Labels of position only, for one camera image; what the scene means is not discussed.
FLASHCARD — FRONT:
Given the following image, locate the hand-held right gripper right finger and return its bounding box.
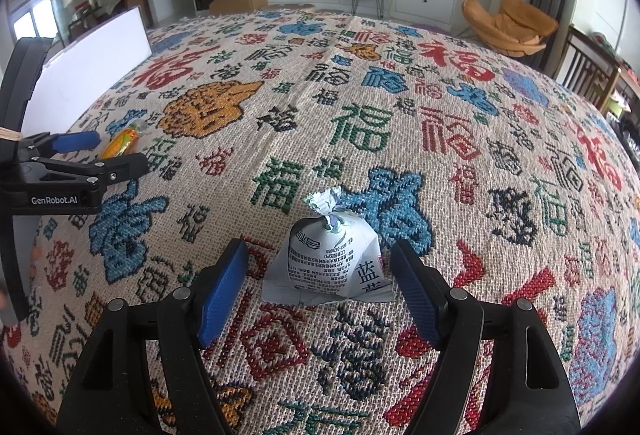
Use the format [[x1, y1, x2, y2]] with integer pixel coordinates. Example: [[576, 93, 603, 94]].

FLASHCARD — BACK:
[[390, 239, 582, 435]]

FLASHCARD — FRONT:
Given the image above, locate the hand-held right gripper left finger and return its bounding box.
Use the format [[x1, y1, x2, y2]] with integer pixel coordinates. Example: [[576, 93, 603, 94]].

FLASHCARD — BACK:
[[57, 237, 250, 435]]

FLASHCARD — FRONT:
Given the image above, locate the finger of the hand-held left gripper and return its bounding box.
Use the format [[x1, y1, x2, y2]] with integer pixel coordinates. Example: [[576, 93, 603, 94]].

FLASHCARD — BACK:
[[27, 152, 151, 196], [15, 130, 102, 161]]

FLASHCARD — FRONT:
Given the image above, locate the orange snack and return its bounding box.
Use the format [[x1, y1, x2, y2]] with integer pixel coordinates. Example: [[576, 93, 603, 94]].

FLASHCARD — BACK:
[[99, 121, 150, 161]]

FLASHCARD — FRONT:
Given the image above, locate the white board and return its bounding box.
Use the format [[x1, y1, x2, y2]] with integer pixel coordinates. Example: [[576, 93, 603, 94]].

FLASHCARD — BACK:
[[22, 5, 153, 138]]

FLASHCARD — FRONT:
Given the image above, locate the grey and white snack packet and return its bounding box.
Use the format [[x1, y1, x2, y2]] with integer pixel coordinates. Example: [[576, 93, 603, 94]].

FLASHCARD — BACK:
[[261, 188, 396, 306]]

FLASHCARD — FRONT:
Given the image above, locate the printed woven blanket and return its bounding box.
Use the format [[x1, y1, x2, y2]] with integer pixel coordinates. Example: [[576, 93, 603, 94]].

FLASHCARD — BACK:
[[0, 10, 640, 435]]

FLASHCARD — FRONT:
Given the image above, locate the brown wooden side cabinet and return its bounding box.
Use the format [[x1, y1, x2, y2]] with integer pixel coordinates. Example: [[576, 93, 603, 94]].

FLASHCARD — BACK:
[[122, 0, 152, 23]]

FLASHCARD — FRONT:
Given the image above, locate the cardboard box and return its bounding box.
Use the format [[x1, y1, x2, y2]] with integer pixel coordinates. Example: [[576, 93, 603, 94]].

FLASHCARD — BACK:
[[209, 0, 268, 16]]

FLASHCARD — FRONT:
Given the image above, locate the orange lounge chair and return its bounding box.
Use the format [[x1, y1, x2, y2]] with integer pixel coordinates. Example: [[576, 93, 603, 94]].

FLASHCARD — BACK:
[[461, 0, 559, 58]]

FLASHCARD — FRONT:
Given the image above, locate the dark wooden chair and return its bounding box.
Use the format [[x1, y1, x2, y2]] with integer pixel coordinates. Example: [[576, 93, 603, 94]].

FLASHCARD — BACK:
[[552, 25, 623, 111]]

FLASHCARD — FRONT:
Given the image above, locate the white television cabinet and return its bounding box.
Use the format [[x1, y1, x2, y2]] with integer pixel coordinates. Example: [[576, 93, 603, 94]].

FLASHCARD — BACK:
[[240, 0, 458, 30]]

